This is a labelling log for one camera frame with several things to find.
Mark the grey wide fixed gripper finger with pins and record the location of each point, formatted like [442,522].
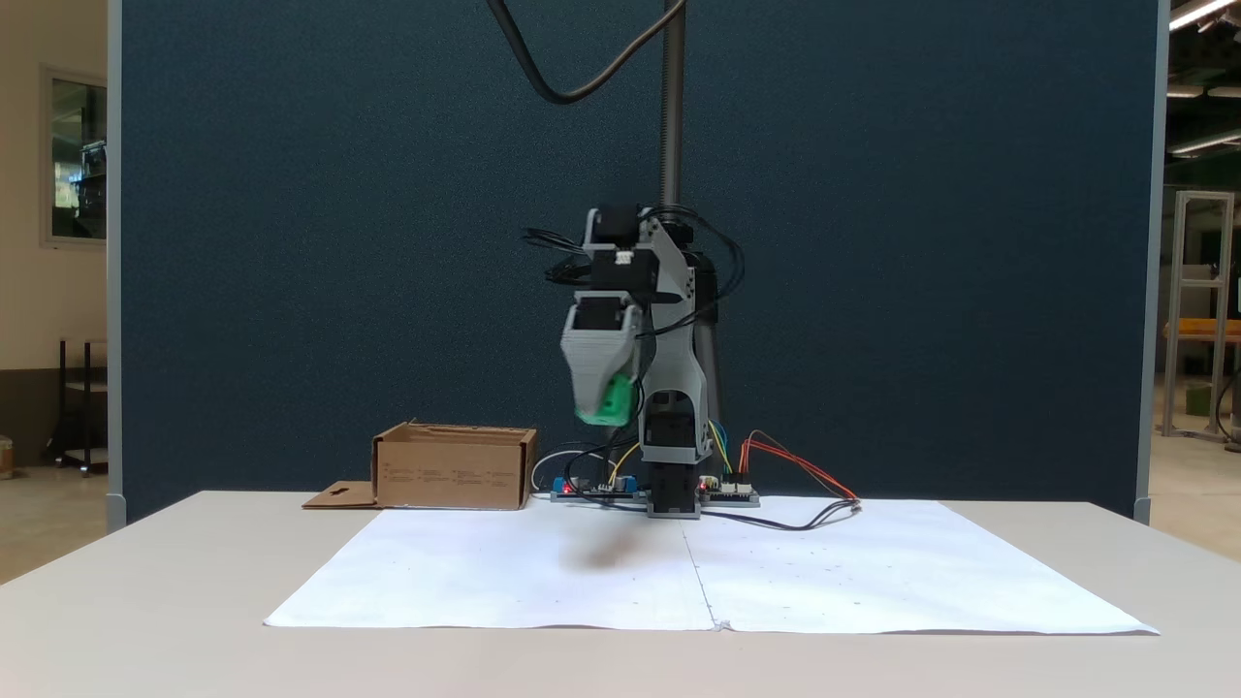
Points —
[582,373]

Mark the green dice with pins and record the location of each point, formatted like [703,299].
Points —
[613,405]

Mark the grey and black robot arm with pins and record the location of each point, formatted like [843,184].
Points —
[679,388]

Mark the small green bin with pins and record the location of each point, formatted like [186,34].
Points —
[1199,399]

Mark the circuit board with blue parts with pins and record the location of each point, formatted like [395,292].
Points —
[582,492]

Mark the brown cardboard box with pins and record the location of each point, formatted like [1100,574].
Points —
[446,475]

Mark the white paper sheet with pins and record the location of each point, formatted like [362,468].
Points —
[921,572]
[485,582]

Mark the dark blue partition panel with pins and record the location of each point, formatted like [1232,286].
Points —
[291,242]

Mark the black shelf rack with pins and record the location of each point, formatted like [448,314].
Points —
[62,407]

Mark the orange wooden table top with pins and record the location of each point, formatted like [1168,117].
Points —
[1212,330]

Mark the black camera tripod stand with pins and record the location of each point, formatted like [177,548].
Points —
[672,116]

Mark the framed wall window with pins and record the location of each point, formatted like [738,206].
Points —
[78,145]

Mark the aluminium profile frame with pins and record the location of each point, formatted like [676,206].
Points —
[1171,320]

